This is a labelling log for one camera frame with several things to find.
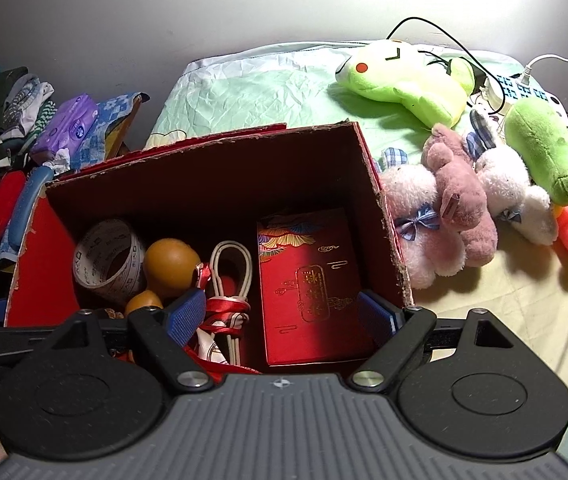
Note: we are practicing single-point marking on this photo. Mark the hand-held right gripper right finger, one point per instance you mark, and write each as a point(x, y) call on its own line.
point(376, 317)

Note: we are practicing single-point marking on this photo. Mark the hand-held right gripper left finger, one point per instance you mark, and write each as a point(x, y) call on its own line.
point(186, 312)

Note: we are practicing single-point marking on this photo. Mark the red white ribbon scarf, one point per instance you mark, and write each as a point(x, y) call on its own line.
point(223, 310)

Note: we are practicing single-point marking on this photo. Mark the brown gourd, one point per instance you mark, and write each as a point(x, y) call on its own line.
point(171, 262)

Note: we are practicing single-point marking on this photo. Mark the red gift box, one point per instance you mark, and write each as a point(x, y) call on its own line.
point(309, 285)

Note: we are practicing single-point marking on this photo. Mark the printed tape roll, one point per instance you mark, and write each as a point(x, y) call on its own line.
point(98, 240)

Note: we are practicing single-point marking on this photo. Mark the red cardboard box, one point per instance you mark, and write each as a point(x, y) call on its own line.
point(213, 180)

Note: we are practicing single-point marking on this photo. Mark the cream bed sheet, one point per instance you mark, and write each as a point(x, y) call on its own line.
point(514, 300)

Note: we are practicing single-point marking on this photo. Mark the pink plush bear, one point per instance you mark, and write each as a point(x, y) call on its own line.
point(459, 195)

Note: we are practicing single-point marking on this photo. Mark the wooden side table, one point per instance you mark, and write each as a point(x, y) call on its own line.
point(123, 135)

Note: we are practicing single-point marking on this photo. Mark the purple tissue packet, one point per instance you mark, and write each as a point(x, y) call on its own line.
point(66, 127)

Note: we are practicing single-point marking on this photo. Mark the pale green pillow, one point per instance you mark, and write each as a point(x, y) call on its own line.
point(264, 90)

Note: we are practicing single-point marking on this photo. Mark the light green plush toy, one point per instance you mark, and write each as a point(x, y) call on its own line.
point(399, 80)

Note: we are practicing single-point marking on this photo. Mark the green crocodile plush toy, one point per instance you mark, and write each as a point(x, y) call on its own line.
point(539, 140)

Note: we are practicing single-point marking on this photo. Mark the white power strip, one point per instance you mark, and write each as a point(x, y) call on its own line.
point(514, 90)

